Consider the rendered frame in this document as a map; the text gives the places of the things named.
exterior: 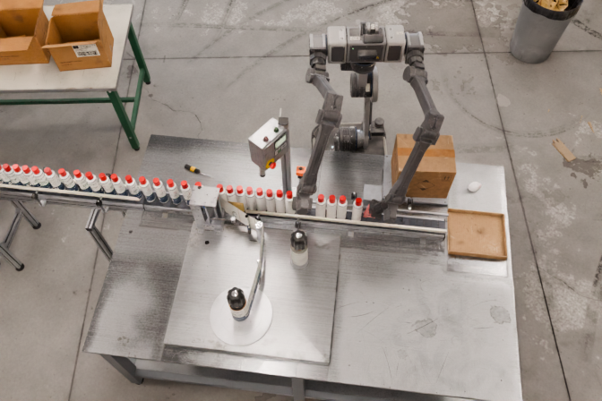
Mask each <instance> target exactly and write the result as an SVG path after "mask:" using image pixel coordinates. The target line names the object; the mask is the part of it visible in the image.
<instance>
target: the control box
mask: <svg viewBox="0 0 602 401"><path fill-rule="evenodd" d="M278 122H279V121H277V120H276V119H274V118H272V119H270V120H269V121H268V122H267V123H266V124H264V125H263V126H262V127H261V128H260V129H259V130H258V131H256V132H255V133H254V134H253V135H252V136H250V137H249V138H248V143H249V149H250V155H251V160H252V162H254V163H255V164H256V165H257V166H258V167H260V168H261V169H262V170H263V171H265V170H266V171H267V170H268V169H269V168H270V166H269V164H270V162H275V163H276V162H277V161H278V160H279V159H280V158H281V157H282V156H283V155H284V154H286V153H287V152H288V145H287V146H286V147H285V148H284V149H283V150H282V151H281V152H280V153H278V154H277V155H276V156H275V155H274V151H275V150H276V149H274V142H275V141H276V140H277V139H278V138H279V137H281V136H282V135H283V134H284V133H285V132H286V133H287V139H286V141H287V142H288V131H287V129H286V128H284V126H281V128H279V127H278ZM275 127H278V128H279V132H278V133H275V132H274V131H273V130H274V128H275ZM264 136H267V137H268V138H269V141H268V142H264V141H263V137H264ZM284 142H285V141H284ZM284 142H283V143H284ZM283 143H282V144H283ZM282 144H280V145H279V146H278V147H277V149H278V148H279V147H280V146H281V145H282Z"/></svg>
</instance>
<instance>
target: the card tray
mask: <svg viewBox="0 0 602 401"><path fill-rule="evenodd" d="M447 214H449V216H448V217H447V231H448V254H452V255H461V256H470V257H479V258H488V259H497V260H506V259H507V258H508V253H507V242H506V229H505V217H504V213H497V212H488V211H479V210H469V209H452V208H448V210H447Z"/></svg>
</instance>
